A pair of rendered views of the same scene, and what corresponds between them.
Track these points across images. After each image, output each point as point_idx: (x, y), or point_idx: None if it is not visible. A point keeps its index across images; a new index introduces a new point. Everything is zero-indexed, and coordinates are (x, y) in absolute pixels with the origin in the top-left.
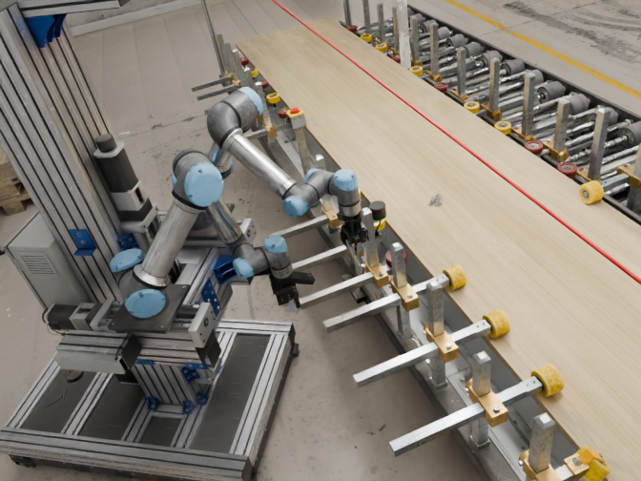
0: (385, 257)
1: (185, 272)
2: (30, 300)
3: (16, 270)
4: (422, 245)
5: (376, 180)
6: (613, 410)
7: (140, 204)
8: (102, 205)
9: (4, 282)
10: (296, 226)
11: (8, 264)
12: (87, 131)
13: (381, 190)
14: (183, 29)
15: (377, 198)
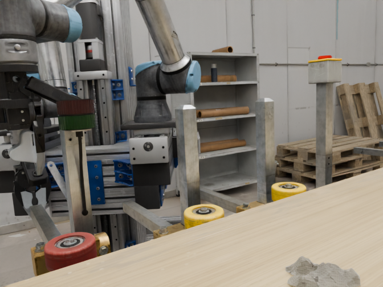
0: (72, 233)
1: (99, 146)
2: (225, 209)
3: (248, 197)
4: (93, 274)
5: (346, 200)
6: None
7: (85, 57)
8: (72, 48)
9: (237, 197)
10: (218, 193)
11: (251, 194)
12: None
13: (315, 206)
14: None
15: (284, 206)
